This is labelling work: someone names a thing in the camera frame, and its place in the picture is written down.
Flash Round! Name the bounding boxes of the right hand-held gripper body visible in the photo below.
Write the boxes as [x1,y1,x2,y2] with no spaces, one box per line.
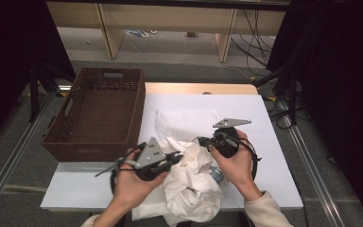
[212,117,252,159]

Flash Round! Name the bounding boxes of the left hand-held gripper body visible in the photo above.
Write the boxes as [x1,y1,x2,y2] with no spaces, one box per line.
[134,136,172,182]

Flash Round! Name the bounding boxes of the white mesh laundry bag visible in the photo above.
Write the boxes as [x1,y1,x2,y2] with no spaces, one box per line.
[154,108,222,149]

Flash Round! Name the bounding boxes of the white shirt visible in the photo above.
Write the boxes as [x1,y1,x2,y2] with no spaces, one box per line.
[131,135,226,227]

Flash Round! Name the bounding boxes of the brown woven basket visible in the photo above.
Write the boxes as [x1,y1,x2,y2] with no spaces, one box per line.
[41,66,147,164]

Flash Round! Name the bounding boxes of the person's right hand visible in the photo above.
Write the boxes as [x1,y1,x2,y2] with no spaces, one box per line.
[208,129,263,202]

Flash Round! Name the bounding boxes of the person's left hand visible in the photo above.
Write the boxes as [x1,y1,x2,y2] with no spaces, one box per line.
[112,149,170,216]

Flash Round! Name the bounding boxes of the black metal stand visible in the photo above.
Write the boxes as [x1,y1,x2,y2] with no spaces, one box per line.
[253,64,301,127]
[27,61,61,123]

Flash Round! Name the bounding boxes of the light wooden shelf unit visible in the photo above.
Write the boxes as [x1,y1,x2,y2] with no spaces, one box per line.
[45,0,289,63]

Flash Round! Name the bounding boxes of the black curtain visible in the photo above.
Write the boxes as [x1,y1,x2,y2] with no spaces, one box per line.
[0,0,77,149]
[266,0,363,227]

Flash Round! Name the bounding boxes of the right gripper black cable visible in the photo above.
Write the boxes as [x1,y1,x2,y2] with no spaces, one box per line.
[225,133,263,182]

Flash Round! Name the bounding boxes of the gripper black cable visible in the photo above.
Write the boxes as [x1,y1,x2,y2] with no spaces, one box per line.
[225,133,263,182]
[94,148,140,195]

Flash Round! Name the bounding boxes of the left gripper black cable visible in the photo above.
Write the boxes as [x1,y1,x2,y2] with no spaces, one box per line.
[94,148,140,195]

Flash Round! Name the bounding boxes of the black floor cables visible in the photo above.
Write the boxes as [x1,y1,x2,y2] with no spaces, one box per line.
[263,94,313,131]

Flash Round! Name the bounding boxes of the metal floor rail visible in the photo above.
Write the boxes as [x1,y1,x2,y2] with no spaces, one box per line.
[0,91,56,218]
[277,97,348,227]

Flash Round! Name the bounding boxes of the black hanging cables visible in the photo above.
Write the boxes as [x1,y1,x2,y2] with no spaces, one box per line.
[230,9,273,69]

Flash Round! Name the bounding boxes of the blue and white cable bundle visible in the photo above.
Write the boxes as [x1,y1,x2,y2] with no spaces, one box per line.
[125,29,158,39]

